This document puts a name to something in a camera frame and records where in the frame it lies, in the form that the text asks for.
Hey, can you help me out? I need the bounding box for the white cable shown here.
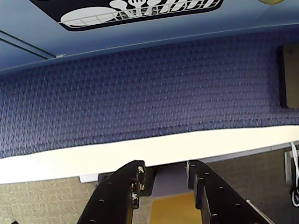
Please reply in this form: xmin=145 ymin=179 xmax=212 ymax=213
xmin=289 ymin=141 xmax=299 ymax=207

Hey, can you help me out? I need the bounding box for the black poster white dishrack print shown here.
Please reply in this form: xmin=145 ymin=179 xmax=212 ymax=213
xmin=30 ymin=0 xmax=225 ymax=32

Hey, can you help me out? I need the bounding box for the blue overhead cabinet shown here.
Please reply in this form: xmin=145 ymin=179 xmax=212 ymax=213
xmin=0 ymin=0 xmax=299 ymax=72

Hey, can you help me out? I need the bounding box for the grey power strip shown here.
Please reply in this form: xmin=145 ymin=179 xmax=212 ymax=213
xmin=283 ymin=151 xmax=294 ymax=185

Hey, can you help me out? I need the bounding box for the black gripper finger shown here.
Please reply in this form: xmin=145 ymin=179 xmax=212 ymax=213
xmin=186 ymin=160 xmax=275 ymax=224
xmin=77 ymin=160 xmax=147 ymax=224

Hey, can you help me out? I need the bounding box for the black desk bracket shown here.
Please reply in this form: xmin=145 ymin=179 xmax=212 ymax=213
xmin=98 ymin=172 xmax=115 ymax=188

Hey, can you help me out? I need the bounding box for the grey desk bracket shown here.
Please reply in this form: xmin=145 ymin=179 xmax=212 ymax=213
xmin=78 ymin=174 xmax=99 ymax=185

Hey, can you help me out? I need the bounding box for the yellow wooden board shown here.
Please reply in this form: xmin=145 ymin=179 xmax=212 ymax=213
xmin=149 ymin=190 xmax=202 ymax=224

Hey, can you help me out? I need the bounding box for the blue fabric partition panel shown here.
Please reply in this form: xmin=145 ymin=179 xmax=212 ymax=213
xmin=0 ymin=29 xmax=299 ymax=159

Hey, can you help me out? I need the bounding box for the grey under-desk cabinet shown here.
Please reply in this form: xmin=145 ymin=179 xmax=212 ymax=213
xmin=149 ymin=162 xmax=190 ymax=198

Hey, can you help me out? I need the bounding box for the pale yellow round object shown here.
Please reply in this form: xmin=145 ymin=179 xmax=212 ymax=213
xmin=256 ymin=0 xmax=284 ymax=5

